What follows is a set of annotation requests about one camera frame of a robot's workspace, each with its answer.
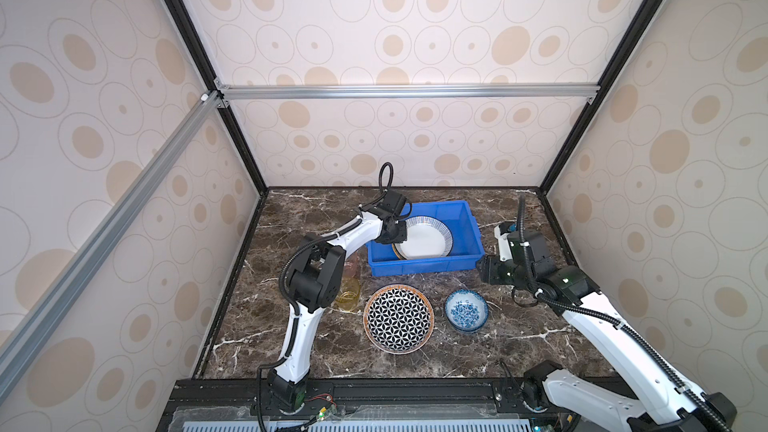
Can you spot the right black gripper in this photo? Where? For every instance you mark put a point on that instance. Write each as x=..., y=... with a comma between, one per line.
x=488, y=272

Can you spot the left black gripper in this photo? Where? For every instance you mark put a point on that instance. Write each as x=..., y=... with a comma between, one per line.
x=403, y=233

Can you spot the black striped white plate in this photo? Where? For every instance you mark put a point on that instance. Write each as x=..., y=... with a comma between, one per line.
x=432, y=236

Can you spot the yellow rimmed polka dot plate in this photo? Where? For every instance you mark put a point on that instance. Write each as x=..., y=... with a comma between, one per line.
x=406, y=250

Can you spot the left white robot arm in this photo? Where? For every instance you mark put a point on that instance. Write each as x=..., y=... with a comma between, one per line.
x=311, y=280

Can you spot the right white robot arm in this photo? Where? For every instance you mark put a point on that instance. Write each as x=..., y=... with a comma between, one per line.
x=663, y=398

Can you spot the blue plastic bin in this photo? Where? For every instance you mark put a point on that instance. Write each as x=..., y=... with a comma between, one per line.
x=467, y=245

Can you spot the pink transparent cup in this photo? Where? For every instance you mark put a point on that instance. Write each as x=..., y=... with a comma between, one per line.
x=352, y=267

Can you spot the blue floral small bowl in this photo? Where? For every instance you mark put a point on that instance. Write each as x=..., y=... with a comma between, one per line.
x=466, y=310

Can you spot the yellow transparent cup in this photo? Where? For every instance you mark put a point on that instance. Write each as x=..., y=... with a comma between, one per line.
x=349, y=295

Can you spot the geometric pattern brown rimmed plate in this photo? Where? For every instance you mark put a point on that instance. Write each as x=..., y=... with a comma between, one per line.
x=398, y=319

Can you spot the left slanted aluminium bar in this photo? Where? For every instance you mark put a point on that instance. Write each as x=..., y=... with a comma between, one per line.
x=40, y=323

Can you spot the horizontal aluminium frame bar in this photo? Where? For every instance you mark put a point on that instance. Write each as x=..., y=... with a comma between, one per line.
x=423, y=91

